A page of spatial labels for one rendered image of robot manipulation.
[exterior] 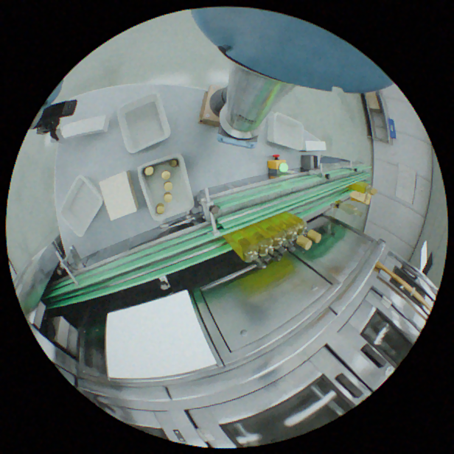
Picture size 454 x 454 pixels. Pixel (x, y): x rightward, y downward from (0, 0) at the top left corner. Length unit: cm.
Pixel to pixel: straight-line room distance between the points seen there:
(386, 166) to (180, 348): 626
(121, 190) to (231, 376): 68
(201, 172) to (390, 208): 617
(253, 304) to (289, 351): 21
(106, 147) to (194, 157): 40
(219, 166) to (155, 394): 89
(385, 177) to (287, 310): 594
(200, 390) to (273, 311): 33
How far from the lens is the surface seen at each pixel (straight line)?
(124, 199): 62
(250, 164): 78
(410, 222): 640
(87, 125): 72
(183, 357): 50
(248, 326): 49
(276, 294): 55
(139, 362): 57
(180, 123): 69
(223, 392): 48
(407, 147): 611
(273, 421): 52
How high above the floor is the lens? 142
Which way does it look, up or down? 56 degrees down
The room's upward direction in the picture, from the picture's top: 134 degrees clockwise
